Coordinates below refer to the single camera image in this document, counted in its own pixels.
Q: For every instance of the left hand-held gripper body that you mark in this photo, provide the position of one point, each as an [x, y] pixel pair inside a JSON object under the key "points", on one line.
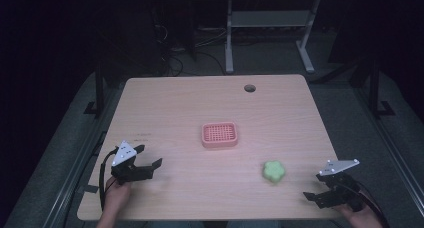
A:
{"points": [[122, 154]]}

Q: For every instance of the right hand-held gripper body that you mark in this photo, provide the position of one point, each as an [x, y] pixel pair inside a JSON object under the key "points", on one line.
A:
{"points": [[345, 189]]}

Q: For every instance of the green flower-shaped soap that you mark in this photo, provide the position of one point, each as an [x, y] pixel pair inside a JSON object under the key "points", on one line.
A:
{"points": [[273, 171]]}

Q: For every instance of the pink slotted soap dish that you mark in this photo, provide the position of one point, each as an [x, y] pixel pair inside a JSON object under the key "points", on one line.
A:
{"points": [[219, 134]]}

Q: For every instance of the person's right hand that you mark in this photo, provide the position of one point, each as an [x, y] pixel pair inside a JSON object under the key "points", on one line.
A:
{"points": [[363, 219]]}

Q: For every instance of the person's left hand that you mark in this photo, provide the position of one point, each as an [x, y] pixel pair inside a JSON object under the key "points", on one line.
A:
{"points": [[116, 196]]}

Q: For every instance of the grey tape strip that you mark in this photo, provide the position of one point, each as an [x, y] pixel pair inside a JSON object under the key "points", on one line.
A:
{"points": [[88, 189]]}

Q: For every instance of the black metal stand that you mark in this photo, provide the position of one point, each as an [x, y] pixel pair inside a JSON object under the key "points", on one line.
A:
{"points": [[98, 88], [375, 88]]}

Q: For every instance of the grey metal floor rail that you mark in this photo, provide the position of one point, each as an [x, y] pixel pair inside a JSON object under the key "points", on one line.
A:
{"points": [[393, 148], [76, 174]]}

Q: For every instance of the white metal desk frame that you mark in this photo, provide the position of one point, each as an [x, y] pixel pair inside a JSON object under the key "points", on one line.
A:
{"points": [[266, 18]]}

